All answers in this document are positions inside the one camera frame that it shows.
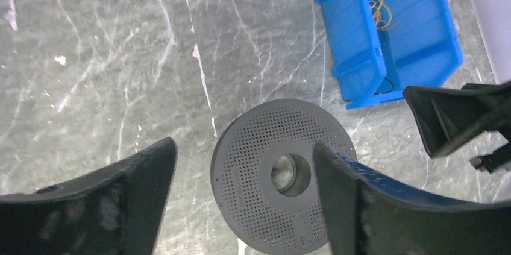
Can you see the dark grey cable spool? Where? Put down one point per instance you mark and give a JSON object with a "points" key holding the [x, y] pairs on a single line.
{"points": [[263, 179]]}

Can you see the blue plastic bin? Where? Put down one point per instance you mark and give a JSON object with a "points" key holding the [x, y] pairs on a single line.
{"points": [[380, 47]]}

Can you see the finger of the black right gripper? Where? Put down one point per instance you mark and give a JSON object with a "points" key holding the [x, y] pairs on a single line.
{"points": [[448, 119]]}

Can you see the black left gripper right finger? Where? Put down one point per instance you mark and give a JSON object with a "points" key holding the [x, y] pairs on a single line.
{"points": [[367, 212]]}

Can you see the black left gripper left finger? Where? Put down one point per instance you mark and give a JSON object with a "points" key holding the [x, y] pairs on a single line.
{"points": [[117, 209]]}

